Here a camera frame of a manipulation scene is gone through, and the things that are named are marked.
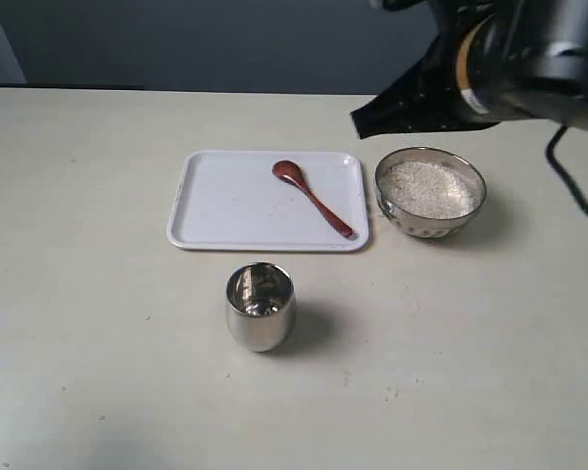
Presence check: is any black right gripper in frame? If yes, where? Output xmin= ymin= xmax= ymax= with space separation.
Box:
xmin=351 ymin=1 xmax=500 ymax=139

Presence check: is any dark red wooden spoon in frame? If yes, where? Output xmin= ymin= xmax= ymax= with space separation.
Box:
xmin=271 ymin=160 xmax=355 ymax=239

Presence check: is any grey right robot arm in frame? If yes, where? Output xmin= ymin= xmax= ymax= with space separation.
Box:
xmin=351 ymin=1 xmax=588 ymax=139

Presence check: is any steel bowl of rice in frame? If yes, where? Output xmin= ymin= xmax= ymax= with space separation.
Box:
xmin=374 ymin=147 xmax=487 ymax=239

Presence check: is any stainless steel cup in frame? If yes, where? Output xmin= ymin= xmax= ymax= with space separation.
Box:
xmin=225 ymin=262 xmax=296 ymax=353

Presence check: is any white rectangular plastic tray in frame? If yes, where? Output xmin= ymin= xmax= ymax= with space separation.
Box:
xmin=167 ymin=150 xmax=369 ymax=253

